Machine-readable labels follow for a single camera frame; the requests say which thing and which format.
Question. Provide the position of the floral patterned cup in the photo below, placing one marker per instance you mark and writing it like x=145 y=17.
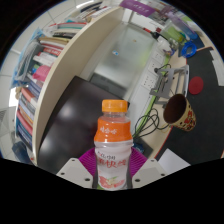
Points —
x=186 y=116

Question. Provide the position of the purple hanging banner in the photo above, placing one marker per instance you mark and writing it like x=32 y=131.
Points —
x=136 y=7

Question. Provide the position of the black desk mat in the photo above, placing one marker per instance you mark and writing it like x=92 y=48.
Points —
x=206 y=133

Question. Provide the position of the frosted glass partition panel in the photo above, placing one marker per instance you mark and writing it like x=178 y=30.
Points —
x=126 y=56

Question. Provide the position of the white shelf with books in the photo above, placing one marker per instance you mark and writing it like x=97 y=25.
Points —
x=56 y=83

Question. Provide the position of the orange-capped drink bottle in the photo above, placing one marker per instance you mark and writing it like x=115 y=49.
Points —
x=113 y=133

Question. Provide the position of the small blue box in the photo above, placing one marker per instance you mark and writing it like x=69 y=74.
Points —
x=139 y=147

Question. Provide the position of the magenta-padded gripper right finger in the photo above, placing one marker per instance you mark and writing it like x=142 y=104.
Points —
x=150 y=171

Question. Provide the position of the grey metal laptop stand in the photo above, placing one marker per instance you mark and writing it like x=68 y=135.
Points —
x=166 y=80

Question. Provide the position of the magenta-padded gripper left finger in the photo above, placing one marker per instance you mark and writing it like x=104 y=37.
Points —
x=75 y=171

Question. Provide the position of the black computer monitor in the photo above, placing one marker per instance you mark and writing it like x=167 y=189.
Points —
x=73 y=126

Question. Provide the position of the purple translucent water bottle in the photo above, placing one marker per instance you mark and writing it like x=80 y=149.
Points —
x=185 y=28

